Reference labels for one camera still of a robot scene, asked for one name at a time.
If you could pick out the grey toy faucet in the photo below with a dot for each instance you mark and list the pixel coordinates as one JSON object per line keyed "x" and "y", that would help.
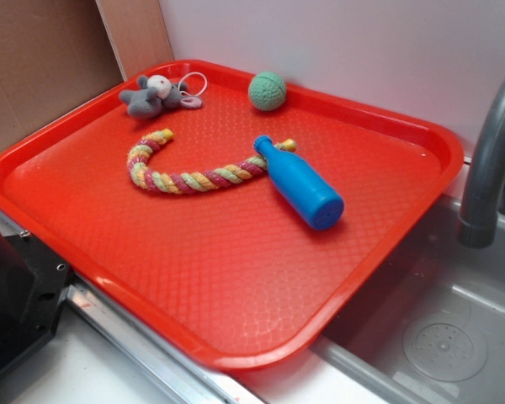
{"x": 484, "y": 194}

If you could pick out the blue plastic bottle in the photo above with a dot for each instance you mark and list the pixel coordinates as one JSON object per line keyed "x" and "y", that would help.
{"x": 317, "y": 202}

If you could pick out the grey plastic sink basin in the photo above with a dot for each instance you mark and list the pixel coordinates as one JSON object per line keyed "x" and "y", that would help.
{"x": 428, "y": 326}

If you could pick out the red plastic tray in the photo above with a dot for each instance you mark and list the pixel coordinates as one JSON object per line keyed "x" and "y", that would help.
{"x": 234, "y": 278}

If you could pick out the silver metal rail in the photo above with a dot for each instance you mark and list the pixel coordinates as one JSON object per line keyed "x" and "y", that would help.
{"x": 100, "y": 354}

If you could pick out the green rubber ball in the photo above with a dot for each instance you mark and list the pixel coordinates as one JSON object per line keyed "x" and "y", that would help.
{"x": 267, "y": 91}

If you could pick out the brown cardboard panel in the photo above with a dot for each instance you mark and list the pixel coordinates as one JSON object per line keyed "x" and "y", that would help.
{"x": 57, "y": 55}

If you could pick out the black metal bracket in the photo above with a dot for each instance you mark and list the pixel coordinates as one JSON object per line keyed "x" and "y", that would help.
{"x": 33, "y": 282}

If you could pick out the grey plush mouse toy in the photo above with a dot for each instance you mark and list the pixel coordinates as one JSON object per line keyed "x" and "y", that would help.
{"x": 157, "y": 95}

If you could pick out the multicolour braided rope toy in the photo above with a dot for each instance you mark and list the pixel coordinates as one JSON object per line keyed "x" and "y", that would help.
{"x": 143, "y": 177}

